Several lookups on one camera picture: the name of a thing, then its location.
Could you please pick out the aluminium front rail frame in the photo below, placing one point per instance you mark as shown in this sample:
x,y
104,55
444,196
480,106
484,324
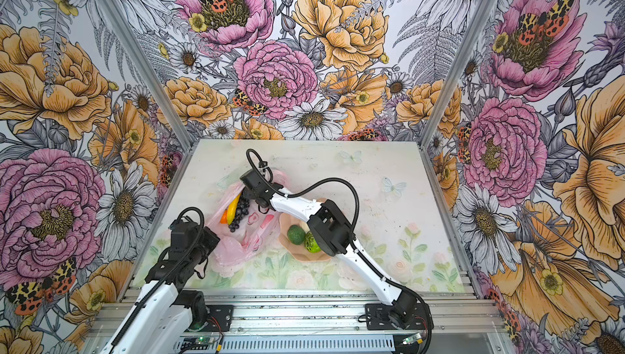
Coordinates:
x,y
292,321

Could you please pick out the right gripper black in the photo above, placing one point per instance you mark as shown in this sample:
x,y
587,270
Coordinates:
x,y
249,194

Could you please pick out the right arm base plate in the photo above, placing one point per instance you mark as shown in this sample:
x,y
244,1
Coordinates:
x,y
379,317

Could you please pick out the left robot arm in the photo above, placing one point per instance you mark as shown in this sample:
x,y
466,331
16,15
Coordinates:
x,y
164,308

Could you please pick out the green circuit board right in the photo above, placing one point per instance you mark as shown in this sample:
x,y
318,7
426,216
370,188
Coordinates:
x,y
412,340

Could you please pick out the pink plastic bag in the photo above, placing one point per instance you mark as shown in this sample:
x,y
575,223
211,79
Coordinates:
x,y
256,235

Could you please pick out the bright green bumpy fruit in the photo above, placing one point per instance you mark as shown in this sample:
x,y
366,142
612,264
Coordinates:
x,y
311,244

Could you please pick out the yellow banana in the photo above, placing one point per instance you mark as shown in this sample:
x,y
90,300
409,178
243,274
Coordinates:
x,y
231,211

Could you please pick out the green circuit board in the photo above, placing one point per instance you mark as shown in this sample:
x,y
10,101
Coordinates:
x,y
202,344
412,340

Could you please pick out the left aluminium corner post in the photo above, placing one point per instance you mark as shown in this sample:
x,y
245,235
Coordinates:
x,y
129,41

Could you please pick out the right aluminium corner post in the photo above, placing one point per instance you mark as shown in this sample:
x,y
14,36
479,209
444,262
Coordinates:
x,y
474,31

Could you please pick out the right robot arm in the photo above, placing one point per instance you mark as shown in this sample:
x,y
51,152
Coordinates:
x,y
335,235

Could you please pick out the pink scalloped bowl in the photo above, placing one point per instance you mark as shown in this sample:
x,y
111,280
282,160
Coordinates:
x,y
299,253

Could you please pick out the green circuit board left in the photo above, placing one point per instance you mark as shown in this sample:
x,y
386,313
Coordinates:
x,y
202,344

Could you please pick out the aluminium corner post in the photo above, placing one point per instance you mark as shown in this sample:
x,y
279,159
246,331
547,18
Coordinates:
x,y
474,31
129,41

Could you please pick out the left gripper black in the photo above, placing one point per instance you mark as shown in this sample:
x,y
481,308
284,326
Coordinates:
x,y
211,239

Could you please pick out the dark grape bunch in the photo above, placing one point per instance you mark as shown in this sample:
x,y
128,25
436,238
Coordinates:
x,y
242,212

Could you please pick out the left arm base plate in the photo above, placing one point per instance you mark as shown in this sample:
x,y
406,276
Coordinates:
x,y
212,318

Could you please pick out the small orange fruit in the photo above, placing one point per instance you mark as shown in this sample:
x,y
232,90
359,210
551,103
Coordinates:
x,y
224,218

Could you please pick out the smooth green lime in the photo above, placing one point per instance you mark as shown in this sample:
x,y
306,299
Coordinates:
x,y
296,235

